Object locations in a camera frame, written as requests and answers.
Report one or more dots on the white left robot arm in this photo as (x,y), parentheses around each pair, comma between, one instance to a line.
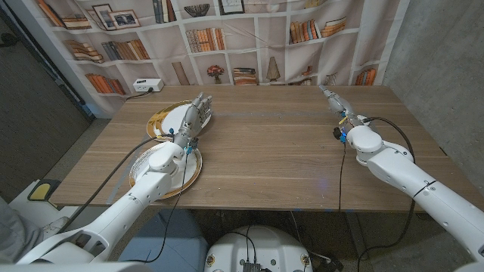
(125,204)

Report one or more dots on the white gold-rimmed plate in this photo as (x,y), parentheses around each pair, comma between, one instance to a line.
(166,119)
(191,166)

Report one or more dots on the printed bookshelf backdrop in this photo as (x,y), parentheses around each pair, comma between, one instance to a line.
(242,45)

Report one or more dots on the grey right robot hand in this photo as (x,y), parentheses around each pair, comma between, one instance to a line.
(338,104)

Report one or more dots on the yellow and black foot pedal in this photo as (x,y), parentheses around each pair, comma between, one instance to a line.
(41,190)

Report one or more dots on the grey table leg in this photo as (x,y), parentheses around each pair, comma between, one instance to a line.
(355,234)

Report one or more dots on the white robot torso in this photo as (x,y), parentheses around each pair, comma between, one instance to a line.
(264,249)

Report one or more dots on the white power strip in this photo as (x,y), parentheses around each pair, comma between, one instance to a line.
(145,85)

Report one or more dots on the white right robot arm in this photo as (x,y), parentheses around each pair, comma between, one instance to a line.
(416,177)

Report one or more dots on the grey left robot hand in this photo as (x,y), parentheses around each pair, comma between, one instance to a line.
(193,121)

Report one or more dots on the person in grey trousers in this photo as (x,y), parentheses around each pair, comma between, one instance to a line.
(15,234)

